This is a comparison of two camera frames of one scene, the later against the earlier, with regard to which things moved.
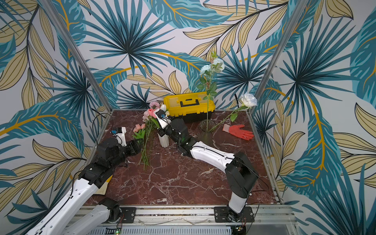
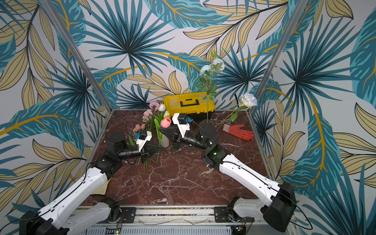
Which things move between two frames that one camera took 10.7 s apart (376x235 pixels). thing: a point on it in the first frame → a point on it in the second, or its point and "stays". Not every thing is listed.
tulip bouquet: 149,116 stays
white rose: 248,100 stays
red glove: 235,129 stays
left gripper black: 133,147 → 146,151
